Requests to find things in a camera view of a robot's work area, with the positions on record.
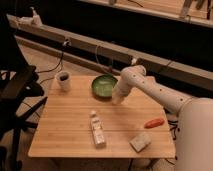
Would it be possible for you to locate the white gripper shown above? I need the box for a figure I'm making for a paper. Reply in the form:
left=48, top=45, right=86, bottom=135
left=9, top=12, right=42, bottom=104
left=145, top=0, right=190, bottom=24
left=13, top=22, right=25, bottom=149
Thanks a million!
left=112, top=78, right=132, bottom=105

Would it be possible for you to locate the black office chair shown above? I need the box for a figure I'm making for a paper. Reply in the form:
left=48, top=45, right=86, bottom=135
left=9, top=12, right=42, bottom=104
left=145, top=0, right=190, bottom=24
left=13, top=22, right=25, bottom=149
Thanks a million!
left=0, top=11, right=47, bottom=171

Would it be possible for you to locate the beige sponge block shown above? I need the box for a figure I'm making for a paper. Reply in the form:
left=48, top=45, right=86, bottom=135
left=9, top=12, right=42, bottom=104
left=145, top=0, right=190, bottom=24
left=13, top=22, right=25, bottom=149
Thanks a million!
left=130, top=132, right=151, bottom=152

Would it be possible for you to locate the white plug with cable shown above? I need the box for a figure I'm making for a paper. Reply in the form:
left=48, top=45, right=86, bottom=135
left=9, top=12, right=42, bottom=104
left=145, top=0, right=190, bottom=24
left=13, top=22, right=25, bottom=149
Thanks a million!
left=36, top=39, right=70, bottom=74

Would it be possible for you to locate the white tube bottle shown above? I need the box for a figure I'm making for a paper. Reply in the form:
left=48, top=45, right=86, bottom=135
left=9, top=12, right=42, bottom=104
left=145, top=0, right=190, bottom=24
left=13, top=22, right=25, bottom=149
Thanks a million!
left=90, top=110, right=106, bottom=148

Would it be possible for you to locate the white plug adapter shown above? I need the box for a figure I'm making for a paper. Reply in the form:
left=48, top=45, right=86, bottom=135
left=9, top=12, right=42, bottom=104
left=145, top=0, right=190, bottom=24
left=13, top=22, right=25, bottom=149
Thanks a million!
left=130, top=57, right=138, bottom=66

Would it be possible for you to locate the white spray bottle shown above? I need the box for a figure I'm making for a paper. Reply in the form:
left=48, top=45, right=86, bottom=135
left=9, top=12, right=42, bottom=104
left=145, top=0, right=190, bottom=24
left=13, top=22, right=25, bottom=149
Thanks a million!
left=31, top=7, right=43, bottom=27

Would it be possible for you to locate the green ceramic bowl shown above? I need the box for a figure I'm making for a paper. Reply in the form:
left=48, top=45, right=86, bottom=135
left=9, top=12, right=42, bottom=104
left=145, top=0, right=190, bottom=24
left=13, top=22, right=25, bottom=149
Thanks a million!
left=91, top=74, right=117, bottom=98

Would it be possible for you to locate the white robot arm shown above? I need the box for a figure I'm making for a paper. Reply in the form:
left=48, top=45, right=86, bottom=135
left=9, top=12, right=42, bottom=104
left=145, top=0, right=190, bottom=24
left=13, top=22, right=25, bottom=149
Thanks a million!
left=112, top=65, right=213, bottom=171

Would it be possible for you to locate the black cable bundle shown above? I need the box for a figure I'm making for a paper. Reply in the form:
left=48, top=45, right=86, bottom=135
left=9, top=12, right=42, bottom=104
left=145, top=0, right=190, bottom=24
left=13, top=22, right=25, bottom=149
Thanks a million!
left=164, top=113, right=181, bottom=166

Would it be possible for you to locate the wooden table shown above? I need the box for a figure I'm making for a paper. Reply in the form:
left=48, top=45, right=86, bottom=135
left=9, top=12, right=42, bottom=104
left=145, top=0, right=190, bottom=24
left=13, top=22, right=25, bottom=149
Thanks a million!
left=28, top=76, right=175, bottom=158

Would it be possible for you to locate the white cup with dark contents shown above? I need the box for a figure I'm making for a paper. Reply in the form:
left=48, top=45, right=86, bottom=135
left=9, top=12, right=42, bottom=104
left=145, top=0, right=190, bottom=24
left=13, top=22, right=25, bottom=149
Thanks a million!
left=55, top=71, right=71, bottom=91

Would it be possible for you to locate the orange carrot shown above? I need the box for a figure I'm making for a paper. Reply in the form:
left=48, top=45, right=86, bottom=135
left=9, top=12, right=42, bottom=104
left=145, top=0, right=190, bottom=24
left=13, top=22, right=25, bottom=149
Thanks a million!
left=144, top=118, right=164, bottom=129

